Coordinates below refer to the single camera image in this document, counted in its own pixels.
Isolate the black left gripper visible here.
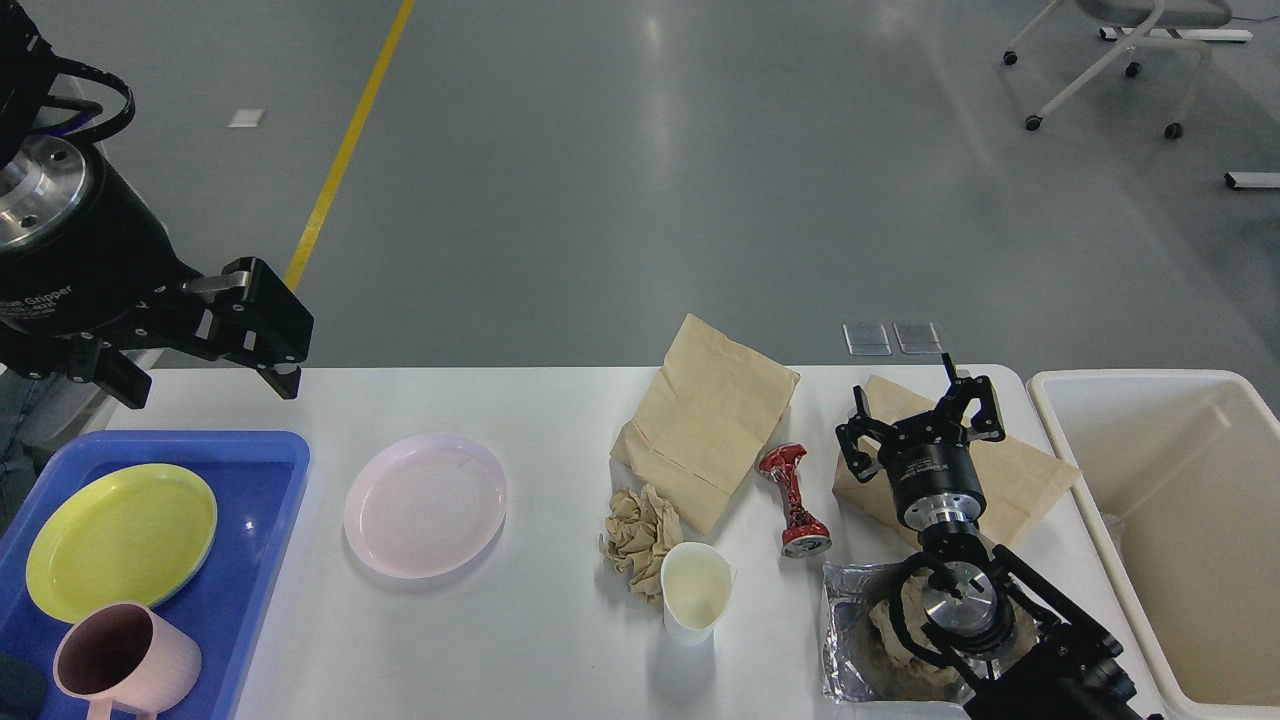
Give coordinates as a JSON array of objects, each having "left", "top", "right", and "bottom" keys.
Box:
[{"left": 1, "top": 135, "right": 314, "bottom": 409}]

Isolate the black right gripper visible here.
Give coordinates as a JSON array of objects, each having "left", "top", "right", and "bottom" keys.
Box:
[{"left": 836, "top": 354, "right": 1006, "bottom": 530}]

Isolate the pink plate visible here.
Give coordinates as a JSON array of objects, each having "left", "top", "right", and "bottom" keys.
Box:
[{"left": 343, "top": 432, "right": 508, "bottom": 580}]

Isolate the pink mug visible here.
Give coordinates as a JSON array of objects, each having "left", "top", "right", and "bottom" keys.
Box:
[{"left": 52, "top": 602, "right": 204, "bottom": 719}]

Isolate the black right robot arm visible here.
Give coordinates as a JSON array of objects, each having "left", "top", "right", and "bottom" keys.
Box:
[{"left": 835, "top": 355, "right": 1137, "bottom": 719}]

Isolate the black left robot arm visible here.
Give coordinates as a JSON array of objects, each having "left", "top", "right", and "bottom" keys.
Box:
[{"left": 1, "top": 1, "right": 314, "bottom": 409}]

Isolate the brown paper bag right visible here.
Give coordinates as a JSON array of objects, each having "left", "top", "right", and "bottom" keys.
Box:
[{"left": 833, "top": 375, "right": 1082, "bottom": 550}]

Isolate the right floor plate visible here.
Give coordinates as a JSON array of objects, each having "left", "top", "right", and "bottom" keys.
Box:
[{"left": 893, "top": 322, "right": 945, "bottom": 355}]

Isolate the floor plate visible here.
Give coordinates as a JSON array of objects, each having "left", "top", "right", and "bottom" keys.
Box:
[
  {"left": 844, "top": 322, "right": 893, "bottom": 357},
  {"left": 893, "top": 322, "right": 945, "bottom": 355}
]

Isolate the left floor plate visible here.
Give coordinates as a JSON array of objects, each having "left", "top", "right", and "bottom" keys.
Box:
[{"left": 844, "top": 322, "right": 893, "bottom": 357}]

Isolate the crushed red can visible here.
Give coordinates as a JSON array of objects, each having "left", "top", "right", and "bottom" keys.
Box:
[{"left": 756, "top": 443, "right": 832, "bottom": 559}]

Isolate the blue plastic tray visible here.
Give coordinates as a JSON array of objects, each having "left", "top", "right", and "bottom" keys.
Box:
[{"left": 1, "top": 430, "right": 310, "bottom": 719}]

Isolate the yellow plate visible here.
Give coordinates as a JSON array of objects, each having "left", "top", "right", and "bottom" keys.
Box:
[{"left": 26, "top": 462, "right": 218, "bottom": 624}]

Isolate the large brown paper bag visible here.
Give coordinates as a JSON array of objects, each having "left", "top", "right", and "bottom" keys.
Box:
[{"left": 611, "top": 314, "right": 800, "bottom": 536}]

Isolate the white floor tag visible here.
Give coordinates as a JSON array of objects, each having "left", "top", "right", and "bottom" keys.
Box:
[{"left": 227, "top": 108, "right": 266, "bottom": 129}]

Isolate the silver foil wrapper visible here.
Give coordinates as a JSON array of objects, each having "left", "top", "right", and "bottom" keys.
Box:
[{"left": 822, "top": 561, "right": 1039, "bottom": 705}]

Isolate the crumpled brown paper wad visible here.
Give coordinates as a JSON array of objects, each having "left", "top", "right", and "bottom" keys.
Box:
[{"left": 870, "top": 570, "right": 1037, "bottom": 689}]

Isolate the white plastic bin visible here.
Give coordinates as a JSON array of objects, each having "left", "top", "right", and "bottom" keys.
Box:
[{"left": 1027, "top": 369, "right": 1279, "bottom": 719}]

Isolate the white paper cup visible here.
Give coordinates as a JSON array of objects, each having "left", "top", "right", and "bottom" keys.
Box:
[{"left": 660, "top": 541, "right": 735, "bottom": 646}]

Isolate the crumpled brown napkin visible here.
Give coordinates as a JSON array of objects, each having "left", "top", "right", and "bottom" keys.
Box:
[{"left": 598, "top": 484, "right": 684, "bottom": 603}]

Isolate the white bar on floor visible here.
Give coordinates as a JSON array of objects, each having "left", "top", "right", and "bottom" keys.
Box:
[{"left": 1224, "top": 170, "right": 1280, "bottom": 191}]

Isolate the white bar far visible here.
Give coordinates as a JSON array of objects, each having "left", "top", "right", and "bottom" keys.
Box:
[{"left": 1098, "top": 26, "right": 1254, "bottom": 44}]

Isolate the white rolling chair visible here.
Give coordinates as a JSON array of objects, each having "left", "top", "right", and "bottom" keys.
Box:
[{"left": 1024, "top": 1, "right": 1233, "bottom": 140}]

